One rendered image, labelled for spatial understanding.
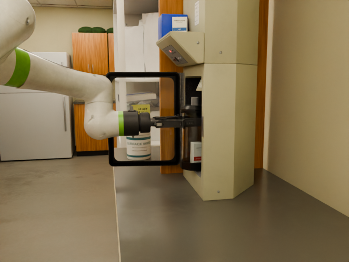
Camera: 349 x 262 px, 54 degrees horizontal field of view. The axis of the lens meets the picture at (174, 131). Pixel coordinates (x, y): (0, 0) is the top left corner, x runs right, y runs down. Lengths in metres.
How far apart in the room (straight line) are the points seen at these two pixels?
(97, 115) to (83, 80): 0.13
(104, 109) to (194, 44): 0.38
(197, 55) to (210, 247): 0.59
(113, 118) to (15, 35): 0.49
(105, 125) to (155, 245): 0.48
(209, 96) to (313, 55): 0.44
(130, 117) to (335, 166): 0.72
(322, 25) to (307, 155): 0.48
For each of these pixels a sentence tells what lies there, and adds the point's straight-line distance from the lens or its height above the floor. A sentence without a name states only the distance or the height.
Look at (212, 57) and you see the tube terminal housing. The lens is 1.15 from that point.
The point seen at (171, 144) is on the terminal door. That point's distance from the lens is 1.46.
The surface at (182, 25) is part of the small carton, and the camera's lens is 1.22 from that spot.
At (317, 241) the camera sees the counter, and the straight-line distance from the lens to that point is 1.01.
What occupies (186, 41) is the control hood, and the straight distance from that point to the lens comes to 1.13.
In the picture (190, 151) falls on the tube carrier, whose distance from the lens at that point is 1.26.
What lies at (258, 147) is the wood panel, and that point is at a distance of 1.65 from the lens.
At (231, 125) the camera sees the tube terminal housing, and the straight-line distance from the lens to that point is 1.18.
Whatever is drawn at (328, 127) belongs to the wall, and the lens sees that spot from 1.29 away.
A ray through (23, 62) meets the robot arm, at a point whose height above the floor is 1.41.
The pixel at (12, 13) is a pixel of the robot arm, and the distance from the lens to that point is 0.88.
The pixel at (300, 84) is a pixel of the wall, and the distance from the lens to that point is 1.44.
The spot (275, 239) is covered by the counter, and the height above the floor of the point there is 0.94.
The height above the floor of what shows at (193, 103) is 1.27.
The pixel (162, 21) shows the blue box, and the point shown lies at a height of 1.57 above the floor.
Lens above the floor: 1.36
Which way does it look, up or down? 9 degrees down
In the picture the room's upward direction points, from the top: straight up
